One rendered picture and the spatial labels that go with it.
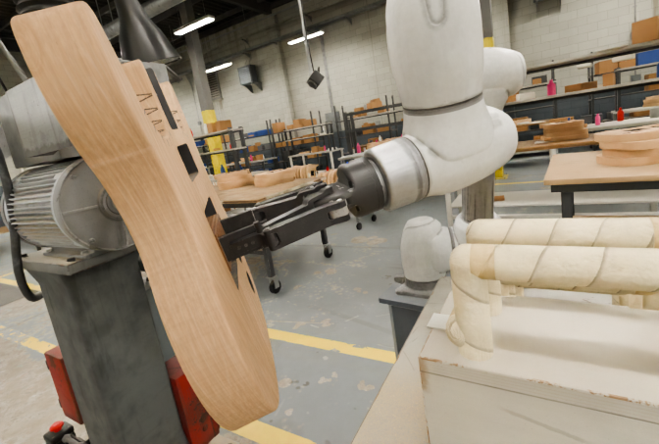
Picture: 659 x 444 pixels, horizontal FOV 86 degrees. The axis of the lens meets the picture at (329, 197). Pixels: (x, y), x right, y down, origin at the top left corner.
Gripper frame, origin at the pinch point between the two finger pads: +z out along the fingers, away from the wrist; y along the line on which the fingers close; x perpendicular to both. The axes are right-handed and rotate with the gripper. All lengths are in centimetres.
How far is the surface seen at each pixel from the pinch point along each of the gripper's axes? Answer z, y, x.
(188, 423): 43, 68, -77
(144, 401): 49, 64, -59
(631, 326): -34.4, -21.5, -16.8
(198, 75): 23, 1065, 167
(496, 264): -22.1, -20.0, -4.9
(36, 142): 32, 43, 21
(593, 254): -27.4, -24.3, -4.5
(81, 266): 42, 55, -9
